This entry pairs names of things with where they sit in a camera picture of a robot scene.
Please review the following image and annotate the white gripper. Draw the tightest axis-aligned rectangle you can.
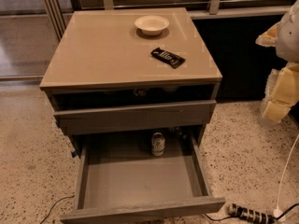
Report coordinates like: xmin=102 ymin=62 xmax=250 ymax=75
xmin=255 ymin=0 xmax=299 ymax=122

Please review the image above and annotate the black rxbar chocolate wrapper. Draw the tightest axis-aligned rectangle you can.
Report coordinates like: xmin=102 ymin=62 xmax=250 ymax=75
xmin=150 ymin=48 xmax=186 ymax=69

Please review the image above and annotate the closed grey top drawer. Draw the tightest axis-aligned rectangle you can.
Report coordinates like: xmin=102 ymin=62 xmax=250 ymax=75
xmin=54 ymin=100 xmax=216 ymax=135

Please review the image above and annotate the white can in drawer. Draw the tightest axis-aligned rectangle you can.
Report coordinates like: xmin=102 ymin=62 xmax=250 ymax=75
xmin=151 ymin=133 xmax=165 ymax=157

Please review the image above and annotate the grey drawer cabinet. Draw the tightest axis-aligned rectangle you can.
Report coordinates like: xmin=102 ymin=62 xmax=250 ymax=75
xmin=40 ymin=8 xmax=221 ymax=153

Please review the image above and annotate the open grey middle drawer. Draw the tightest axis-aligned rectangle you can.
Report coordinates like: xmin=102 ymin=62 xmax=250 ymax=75
xmin=61 ymin=131 xmax=225 ymax=224

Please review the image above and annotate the white ceramic bowl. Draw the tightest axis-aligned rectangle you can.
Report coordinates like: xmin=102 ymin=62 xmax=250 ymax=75
xmin=135 ymin=16 xmax=169 ymax=36

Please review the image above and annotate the black power strip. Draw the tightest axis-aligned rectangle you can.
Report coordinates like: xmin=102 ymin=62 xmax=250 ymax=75
xmin=227 ymin=203 xmax=276 ymax=224

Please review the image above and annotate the black cable on floor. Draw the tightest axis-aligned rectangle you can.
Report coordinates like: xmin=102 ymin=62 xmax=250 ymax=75
xmin=38 ymin=194 xmax=76 ymax=224

